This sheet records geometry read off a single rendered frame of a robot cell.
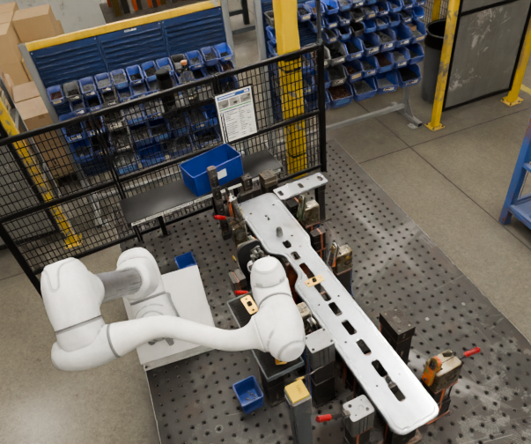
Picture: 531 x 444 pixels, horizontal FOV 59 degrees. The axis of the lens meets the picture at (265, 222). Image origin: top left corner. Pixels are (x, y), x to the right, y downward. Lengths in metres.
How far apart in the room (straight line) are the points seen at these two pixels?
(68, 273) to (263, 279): 0.55
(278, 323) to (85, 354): 0.55
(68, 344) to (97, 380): 1.83
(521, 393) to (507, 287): 1.38
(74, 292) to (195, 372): 0.96
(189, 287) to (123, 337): 0.84
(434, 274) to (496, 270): 1.13
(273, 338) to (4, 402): 2.48
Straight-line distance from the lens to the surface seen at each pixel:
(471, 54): 4.86
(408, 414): 1.77
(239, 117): 2.66
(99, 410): 3.16
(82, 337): 1.44
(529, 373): 2.32
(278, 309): 1.27
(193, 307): 2.22
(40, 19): 6.16
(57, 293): 1.44
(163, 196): 2.63
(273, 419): 2.09
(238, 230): 2.29
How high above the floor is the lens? 2.58
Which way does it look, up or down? 42 degrees down
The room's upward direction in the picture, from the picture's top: 8 degrees counter-clockwise
